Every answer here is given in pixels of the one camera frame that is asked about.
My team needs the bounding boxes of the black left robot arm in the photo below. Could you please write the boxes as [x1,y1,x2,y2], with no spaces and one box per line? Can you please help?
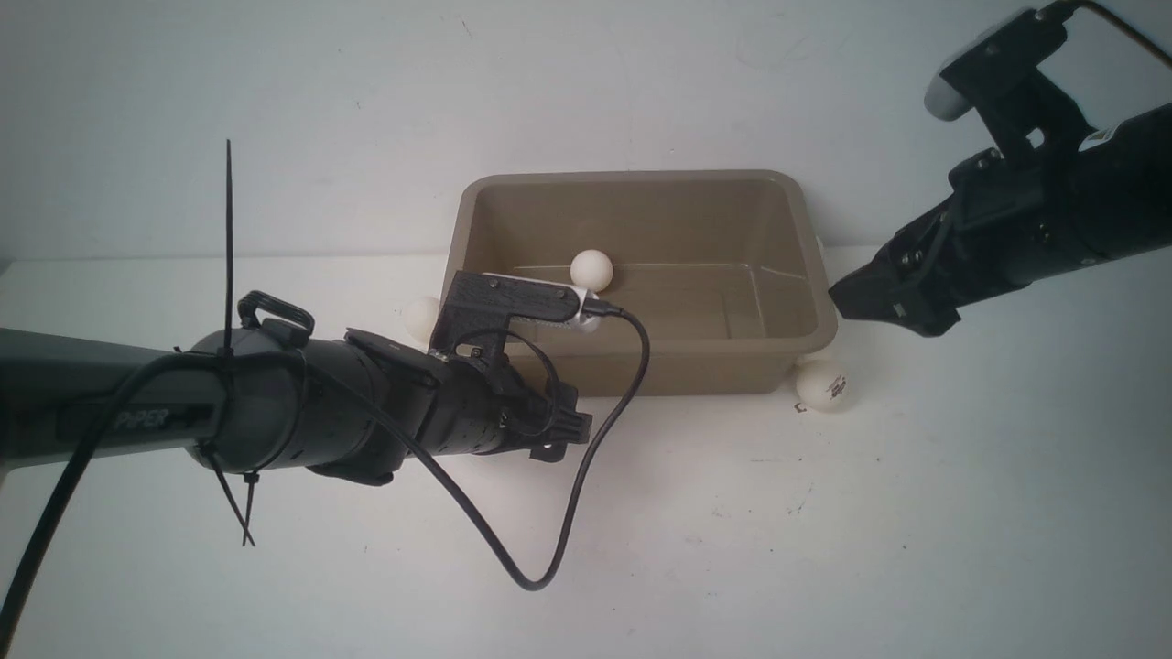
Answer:
[1,314,591,485]

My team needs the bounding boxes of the beige plastic bin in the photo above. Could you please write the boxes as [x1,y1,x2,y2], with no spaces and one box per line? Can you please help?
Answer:
[444,168,838,396]

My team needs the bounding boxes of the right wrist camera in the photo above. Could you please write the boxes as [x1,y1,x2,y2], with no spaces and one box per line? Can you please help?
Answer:
[922,1,1091,168]

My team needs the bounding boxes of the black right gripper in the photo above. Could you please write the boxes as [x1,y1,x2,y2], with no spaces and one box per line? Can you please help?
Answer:
[829,151,1101,338]

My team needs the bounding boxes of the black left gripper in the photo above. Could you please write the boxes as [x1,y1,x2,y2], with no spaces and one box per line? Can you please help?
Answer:
[403,358,591,462]

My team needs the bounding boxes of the white logo ball corner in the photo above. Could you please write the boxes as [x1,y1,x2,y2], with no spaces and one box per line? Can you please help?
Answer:
[795,359,850,413]

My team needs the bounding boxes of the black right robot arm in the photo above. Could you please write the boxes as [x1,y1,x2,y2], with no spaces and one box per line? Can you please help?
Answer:
[829,106,1171,337]

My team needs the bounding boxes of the left camera cable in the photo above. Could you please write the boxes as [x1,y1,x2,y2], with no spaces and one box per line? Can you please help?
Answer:
[0,303,652,643]

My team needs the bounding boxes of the black cable tie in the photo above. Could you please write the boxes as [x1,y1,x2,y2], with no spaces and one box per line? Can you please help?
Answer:
[202,138,259,546]

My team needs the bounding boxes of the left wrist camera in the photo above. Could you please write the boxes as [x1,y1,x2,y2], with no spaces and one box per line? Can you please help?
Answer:
[429,270,602,361]

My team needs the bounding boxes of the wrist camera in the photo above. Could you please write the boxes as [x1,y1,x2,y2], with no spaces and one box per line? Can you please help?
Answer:
[922,1,1091,168]
[429,270,602,361]

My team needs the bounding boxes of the white ball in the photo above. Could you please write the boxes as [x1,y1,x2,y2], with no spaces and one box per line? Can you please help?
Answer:
[398,295,442,347]
[570,249,614,293]
[808,339,844,362]

